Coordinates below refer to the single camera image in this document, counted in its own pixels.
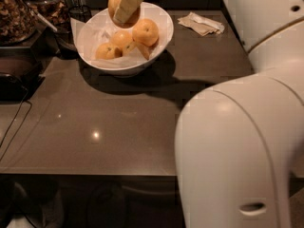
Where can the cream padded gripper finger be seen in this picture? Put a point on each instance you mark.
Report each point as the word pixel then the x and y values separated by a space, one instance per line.
pixel 125 10

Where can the black appliance on left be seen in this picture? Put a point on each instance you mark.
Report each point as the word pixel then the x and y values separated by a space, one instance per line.
pixel 19 74

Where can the white ceramic bowl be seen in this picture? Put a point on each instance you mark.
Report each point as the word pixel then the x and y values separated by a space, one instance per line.
pixel 123 52

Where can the large glass snack jar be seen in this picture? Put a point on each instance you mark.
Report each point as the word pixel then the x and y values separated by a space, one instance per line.
pixel 17 23

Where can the large top orange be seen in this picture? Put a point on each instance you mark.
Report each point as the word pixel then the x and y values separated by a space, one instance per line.
pixel 112 5

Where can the front left orange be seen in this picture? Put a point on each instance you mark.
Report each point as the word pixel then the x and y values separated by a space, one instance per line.
pixel 108 51

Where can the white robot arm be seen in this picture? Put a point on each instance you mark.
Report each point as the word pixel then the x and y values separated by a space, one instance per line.
pixel 235 142

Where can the folded paper napkins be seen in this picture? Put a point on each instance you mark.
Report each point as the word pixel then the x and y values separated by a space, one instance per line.
pixel 201 25

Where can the front middle orange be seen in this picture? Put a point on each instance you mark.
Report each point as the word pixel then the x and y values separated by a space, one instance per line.
pixel 121 39

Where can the white paper bowl liner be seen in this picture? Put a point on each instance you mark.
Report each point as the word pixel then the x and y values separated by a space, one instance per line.
pixel 98 29

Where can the right orange in bowl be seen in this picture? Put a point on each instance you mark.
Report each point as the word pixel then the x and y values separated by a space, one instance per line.
pixel 146 32

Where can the white scoop handle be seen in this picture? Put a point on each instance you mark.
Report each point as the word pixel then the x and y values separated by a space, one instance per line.
pixel 42 19

